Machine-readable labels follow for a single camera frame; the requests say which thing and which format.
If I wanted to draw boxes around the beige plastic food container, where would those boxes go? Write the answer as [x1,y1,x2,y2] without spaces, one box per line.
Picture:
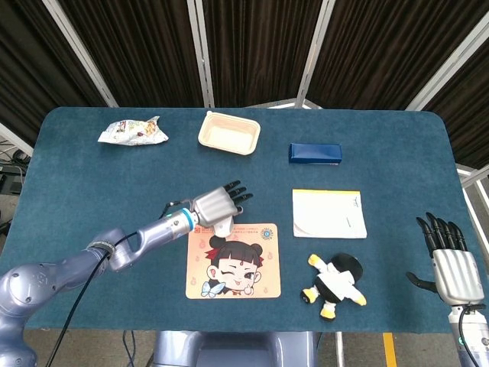
[197,110,262,156]

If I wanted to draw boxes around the cartoon girl mouse pad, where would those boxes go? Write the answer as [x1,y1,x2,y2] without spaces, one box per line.
[185,222,282,300]

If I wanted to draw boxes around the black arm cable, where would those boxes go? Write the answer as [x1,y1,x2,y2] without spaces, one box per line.
[457,304,483,367]
[44,199,192,367]

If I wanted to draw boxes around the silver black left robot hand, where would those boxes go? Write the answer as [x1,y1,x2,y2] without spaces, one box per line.
[190,179,254,229]

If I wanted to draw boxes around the penguin plush toy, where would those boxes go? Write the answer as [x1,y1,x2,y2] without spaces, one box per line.
[300,252,368,320]

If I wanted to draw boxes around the white notepad with yellow edge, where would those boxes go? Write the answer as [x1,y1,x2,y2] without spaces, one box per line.
[292,187,368,239]

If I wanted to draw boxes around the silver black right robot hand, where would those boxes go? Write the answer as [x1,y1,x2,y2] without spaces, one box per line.
[406,212,486,307]

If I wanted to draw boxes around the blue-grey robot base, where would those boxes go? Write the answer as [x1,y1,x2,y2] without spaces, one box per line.
[151,330,319,367]

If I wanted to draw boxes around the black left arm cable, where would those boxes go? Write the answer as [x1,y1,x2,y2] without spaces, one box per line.
[44,199,192,367]

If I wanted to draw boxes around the white metal frame bar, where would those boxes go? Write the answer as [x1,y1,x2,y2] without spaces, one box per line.
[456,164,489,245]
[0,122,34,156]

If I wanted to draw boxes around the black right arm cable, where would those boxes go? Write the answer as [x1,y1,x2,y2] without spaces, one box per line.
[457,304,483,367]

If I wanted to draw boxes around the grey partition frame post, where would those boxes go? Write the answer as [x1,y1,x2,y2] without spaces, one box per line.
[404,15,489,112]
[296,0,335,109]
[40,0,118,108]
[186,0,215,108]

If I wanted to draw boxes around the dark blue rectangular box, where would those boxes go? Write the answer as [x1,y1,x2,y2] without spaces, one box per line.
[288,142,343,167]

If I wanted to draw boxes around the crumpled snack bag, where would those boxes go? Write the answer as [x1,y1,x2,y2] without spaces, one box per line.
[97,115,170,148]

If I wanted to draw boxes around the grey metal table leg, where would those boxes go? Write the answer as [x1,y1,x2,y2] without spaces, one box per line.
[335,331,345,367]

